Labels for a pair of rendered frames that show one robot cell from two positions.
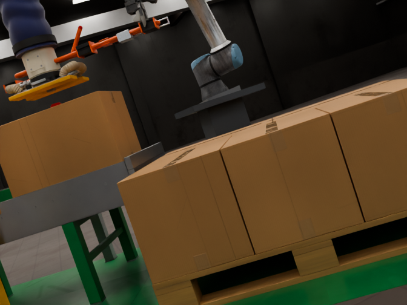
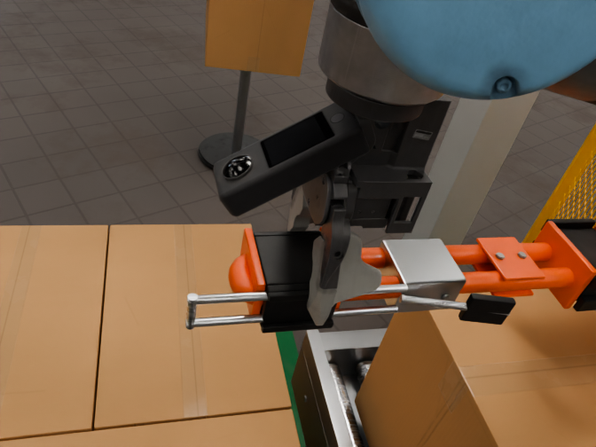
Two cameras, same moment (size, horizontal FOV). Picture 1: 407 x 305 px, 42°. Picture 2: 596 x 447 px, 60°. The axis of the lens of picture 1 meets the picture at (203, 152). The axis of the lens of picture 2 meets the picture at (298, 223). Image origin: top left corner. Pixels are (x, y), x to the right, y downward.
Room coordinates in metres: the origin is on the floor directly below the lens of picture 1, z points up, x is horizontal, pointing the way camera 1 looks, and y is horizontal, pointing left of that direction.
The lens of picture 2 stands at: (2.99, -0.12, 1.53)
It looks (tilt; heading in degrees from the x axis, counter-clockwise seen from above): 39 degrees down; 150
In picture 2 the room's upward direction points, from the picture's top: 13 degrees clockwise
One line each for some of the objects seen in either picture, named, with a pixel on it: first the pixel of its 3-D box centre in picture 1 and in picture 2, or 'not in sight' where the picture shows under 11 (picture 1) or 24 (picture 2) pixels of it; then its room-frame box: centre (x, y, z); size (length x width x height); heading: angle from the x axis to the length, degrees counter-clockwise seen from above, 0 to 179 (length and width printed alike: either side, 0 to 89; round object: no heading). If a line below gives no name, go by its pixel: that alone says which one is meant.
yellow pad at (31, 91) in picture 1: (42, 85); not in sight; (2.68, 0.66, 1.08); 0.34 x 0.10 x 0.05; 82
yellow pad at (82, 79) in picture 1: (56, 86); not in sight; (2.87, 0.63, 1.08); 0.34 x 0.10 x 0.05; 82
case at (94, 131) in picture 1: (71, 145); (564, 424); (2.77, 0.65, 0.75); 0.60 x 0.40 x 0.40; 81
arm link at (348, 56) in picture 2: not in sight; (386, 49); (2.70, 0.08, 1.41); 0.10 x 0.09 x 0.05; 171
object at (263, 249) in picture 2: (148, 25); (290, 271); (2.69, 0.05, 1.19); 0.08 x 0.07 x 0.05; 82
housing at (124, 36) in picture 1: (125, 36); (416, 274); (2.71, 0.19, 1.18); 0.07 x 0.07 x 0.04; 82
